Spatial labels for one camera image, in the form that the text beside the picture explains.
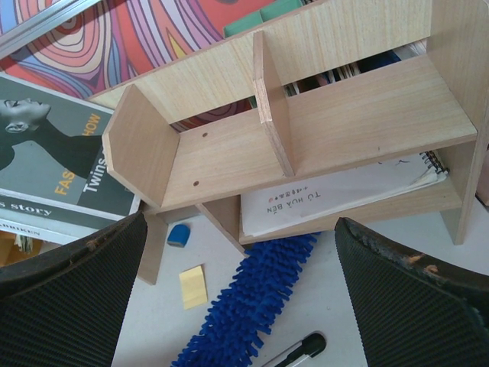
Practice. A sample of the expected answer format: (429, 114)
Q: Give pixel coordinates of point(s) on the teal file organizer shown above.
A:
(267, 13)

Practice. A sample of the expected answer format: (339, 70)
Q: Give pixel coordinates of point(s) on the Twins story dark book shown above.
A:
(52, 159)

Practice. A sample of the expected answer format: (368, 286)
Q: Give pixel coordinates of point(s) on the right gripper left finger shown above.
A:
(65, 307)

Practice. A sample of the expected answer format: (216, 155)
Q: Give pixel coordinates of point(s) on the blue pencil sharpener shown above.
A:
(179, 235)

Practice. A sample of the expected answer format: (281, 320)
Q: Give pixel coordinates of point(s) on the wooden desktop bookshelf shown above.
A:
(330, 86)

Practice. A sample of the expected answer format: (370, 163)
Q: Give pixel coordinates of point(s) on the white paper notebook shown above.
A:
(268, 210)

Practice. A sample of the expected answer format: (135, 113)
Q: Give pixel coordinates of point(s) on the white and black utility knife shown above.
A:
(307, 348)

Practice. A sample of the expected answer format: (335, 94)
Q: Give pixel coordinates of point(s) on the yellow sticky note pad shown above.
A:
(193, 287)

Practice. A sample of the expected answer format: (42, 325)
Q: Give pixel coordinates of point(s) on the white Chokladfabriken book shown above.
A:
(65, 235)

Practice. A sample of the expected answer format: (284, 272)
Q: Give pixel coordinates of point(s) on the blue microfiber duster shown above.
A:
(248, 307)

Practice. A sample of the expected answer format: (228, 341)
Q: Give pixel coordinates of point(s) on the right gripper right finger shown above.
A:
(412, 309)

